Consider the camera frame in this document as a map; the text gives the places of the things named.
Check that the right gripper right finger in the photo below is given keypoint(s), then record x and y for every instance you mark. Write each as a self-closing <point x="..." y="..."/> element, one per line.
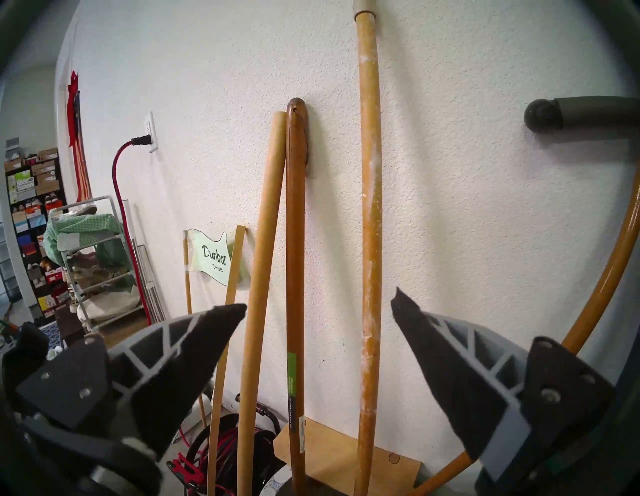
<point x="465" y="380"/>

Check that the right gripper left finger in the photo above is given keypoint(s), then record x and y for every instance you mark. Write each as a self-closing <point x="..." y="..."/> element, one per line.
<point x="165" y="360"/>

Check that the thick light wooden dowel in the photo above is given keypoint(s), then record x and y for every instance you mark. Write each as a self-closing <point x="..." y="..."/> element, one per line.
<point x="260" y="300"/>

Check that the paint-flecked pole with threaded tip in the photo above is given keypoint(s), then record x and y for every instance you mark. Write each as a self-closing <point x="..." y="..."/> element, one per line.
<point x="370" y="200"/>

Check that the blue white floral ceramic pot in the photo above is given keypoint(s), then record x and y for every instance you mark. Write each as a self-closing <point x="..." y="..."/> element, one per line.
<point x="277" y="485"/>

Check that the white cloth bag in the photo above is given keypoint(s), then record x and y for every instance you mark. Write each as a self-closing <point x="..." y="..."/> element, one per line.
<point x="107" y="305"/>

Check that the green Dunbar sign on stick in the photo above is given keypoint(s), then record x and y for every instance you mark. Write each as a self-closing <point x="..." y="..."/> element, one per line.
<point x="215" y="257"/>

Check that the light wooden board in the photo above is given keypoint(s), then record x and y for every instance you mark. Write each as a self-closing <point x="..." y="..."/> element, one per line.
<point x="340" y="455"/>

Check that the green checkered cloth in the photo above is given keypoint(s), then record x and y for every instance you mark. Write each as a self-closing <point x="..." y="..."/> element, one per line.
<point x="85" y="227"/>

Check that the black shelf of shoe boxes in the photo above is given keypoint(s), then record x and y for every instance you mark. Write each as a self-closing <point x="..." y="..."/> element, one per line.
<point x="35" y="200"/>

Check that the striped flag with red bow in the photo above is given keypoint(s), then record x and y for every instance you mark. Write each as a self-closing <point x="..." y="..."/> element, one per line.
<point x="80" y="150"/>

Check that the white wall outlet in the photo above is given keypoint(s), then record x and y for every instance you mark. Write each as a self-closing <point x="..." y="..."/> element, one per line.
<point x="151" y="130"/>

